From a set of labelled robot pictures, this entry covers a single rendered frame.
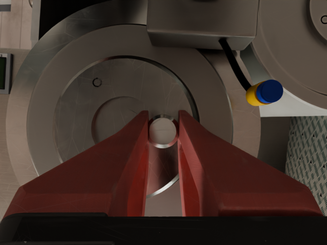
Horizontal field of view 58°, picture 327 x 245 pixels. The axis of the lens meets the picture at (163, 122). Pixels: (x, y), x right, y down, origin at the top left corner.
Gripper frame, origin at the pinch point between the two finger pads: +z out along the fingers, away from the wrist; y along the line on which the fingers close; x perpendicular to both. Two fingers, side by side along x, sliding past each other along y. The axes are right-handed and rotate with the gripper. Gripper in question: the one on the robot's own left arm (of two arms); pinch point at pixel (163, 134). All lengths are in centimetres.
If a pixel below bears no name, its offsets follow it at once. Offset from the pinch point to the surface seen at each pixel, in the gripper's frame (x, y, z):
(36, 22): -2.2, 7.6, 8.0
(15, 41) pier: 115, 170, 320
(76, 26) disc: -2.2, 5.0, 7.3
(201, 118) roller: 1.5, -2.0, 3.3
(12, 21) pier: 96, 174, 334
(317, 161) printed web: 13.9, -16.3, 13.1
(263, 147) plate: 24.2, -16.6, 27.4
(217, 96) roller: 0.5, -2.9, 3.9
